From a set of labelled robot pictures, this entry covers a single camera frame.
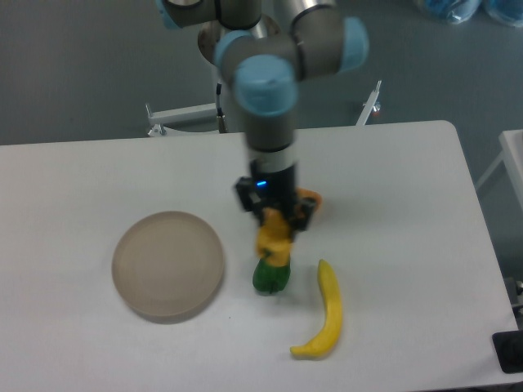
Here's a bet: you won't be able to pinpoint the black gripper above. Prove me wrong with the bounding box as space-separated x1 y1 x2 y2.
235 161 314 231

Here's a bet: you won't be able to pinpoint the yellow bell pepper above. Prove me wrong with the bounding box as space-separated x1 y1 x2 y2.
255 208 293 268

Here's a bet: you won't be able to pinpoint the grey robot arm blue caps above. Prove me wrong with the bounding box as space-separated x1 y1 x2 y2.
156 1 369 231

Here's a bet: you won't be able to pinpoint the green bell pepper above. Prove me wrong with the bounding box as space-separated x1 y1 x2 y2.
253 259 291 294

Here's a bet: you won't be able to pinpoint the beige round plate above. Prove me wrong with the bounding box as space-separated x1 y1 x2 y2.
111 211 226 324

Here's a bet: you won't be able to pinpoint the orange triangular sandwich toy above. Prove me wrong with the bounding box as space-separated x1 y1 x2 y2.
297 187 323 214

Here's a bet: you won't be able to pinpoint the yellow banana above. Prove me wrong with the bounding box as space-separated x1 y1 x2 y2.
289 259 343 359

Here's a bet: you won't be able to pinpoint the white right stand leg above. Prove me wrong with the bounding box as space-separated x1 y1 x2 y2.
355 80 382 127

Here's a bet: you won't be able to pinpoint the white side table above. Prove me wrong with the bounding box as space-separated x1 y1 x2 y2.
475 130 522 195

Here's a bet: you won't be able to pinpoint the blue plastic bag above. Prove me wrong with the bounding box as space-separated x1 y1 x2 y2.
413 0 481 25
483 0 522 28

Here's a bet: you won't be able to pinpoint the black device at table edge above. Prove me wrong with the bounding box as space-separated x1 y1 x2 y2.
492 330 523 374

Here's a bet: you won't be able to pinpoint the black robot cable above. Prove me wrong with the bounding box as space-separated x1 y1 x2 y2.
215 81 229 134

